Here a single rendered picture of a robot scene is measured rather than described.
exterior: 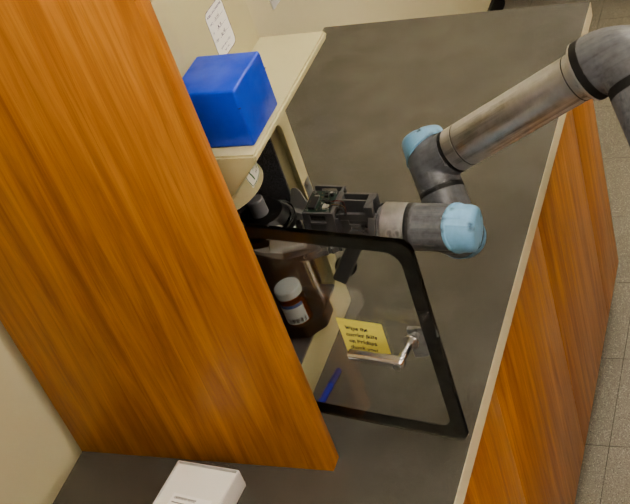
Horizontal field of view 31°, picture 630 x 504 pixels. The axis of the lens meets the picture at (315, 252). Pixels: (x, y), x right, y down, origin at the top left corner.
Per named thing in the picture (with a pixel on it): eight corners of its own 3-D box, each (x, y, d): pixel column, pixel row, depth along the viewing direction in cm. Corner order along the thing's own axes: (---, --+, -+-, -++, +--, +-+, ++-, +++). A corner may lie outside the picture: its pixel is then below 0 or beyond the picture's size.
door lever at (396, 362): (363, 339, 166) (359, 326, 164) (421, 348, 161) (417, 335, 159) (348, 365, 163) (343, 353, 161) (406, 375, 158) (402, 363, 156)
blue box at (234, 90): (191, 149, 157) (167, 96, 152) (217, 108, 164) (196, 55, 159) (254, 146, 153) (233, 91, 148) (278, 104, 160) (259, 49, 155)
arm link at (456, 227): (483, 257, 176) (470, 252, 168) (415, 254, 180) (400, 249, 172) (486, 207, 177) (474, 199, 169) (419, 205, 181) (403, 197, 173)
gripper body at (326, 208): (311, 183, 182) (382, 185, 177) (323, 224, 187) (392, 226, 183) (296, 214, 176) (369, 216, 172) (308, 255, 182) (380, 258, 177)
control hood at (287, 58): (204, 215, 162) (179, 160, 156) (278, 88, 184) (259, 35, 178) (276, 214, 157) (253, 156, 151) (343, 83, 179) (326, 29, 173)
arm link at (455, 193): (472, 188, 189) (456, 178, 179) (496, 250, 187) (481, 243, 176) (430, 207, 191) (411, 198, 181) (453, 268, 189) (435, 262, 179)
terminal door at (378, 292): (301, 405, 187) (223, 220, 163) (471, 439, 172) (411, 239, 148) (299, 408, 187) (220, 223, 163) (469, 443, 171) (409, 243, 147)
